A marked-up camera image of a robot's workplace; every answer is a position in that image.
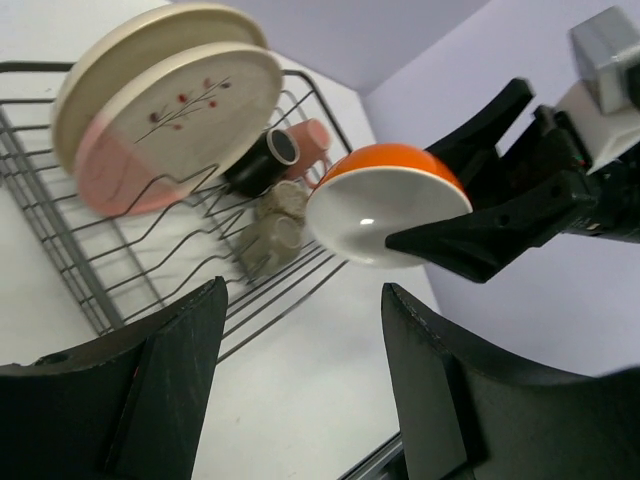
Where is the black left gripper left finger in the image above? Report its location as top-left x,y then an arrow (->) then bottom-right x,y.
1,278 -> 228,479

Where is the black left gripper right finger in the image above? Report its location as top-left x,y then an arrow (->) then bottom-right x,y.
381,283 -> 639,479

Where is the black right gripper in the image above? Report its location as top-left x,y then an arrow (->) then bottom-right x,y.
385,78 -> 639,283

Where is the orange and white bowl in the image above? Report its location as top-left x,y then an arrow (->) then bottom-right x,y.
306,143 -> 473,269

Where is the pink ceramic mug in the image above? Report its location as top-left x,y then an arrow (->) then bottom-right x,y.
284,118 -> 332,189

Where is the grey-green ceramic cup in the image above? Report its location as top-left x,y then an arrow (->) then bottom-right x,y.
237,214 -> 302,278

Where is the dark brown mug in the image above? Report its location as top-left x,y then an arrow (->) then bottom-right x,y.
224,129 -> 300,198

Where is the pink and cream plate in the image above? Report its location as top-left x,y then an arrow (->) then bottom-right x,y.
74,41 -> 283,216

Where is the green and cream plate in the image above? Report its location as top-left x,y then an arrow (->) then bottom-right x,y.
51,1 -> 268,173

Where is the beige small bowl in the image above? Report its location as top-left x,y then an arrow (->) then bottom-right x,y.
255,180 -> 308,225

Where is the aluminium frame rail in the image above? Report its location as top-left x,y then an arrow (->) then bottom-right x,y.
339,432 -> 408,480

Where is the dark wire dish rack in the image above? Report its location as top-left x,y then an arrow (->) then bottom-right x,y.
1,61 -> 345,364

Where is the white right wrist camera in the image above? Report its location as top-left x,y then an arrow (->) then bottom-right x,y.
556,5 -> 639,174

